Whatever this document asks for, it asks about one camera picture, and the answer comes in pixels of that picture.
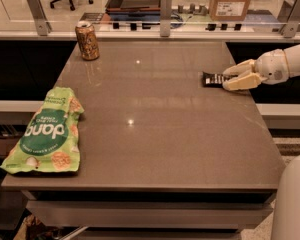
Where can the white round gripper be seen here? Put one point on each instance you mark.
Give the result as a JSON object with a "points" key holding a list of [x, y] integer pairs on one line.
{"points": [[272, 67]]}

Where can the black rxbar chocolate bar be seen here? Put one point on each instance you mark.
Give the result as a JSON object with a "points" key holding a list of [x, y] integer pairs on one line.
{"points": [[214, 79]]}

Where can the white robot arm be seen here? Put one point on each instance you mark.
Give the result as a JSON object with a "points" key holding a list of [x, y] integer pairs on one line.
{"points": [[293, 61]]}

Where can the orange soda can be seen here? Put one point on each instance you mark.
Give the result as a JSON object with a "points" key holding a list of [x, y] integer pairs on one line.
{"points": [[87, 40]]}

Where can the glass barrier panel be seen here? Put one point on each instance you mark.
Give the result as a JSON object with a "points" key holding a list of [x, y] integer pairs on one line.
{"points": [[175, 19]]}

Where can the cardboard box with label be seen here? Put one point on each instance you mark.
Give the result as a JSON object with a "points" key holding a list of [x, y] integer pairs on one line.
{"points": [[228, 10]]}

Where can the green dang chips bag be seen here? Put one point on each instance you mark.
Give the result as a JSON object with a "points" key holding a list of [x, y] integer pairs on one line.
{"points": [[50, 142]]}

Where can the right metal glass bracket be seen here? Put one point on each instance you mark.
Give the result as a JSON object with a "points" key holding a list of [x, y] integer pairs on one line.
{"points": [[295, 14]]}

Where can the metal glass bracket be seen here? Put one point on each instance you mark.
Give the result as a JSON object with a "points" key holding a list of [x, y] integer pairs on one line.
{"points": [[165, 17], [295, 14], [41, 22]]}

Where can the middle metal glass bracket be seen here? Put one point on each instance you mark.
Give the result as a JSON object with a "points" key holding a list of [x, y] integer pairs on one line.
{"points": [[165, 17]]}

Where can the left metal glass bracket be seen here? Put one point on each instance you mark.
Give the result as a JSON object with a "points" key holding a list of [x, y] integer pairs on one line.
{"points": [[41, 22]]}

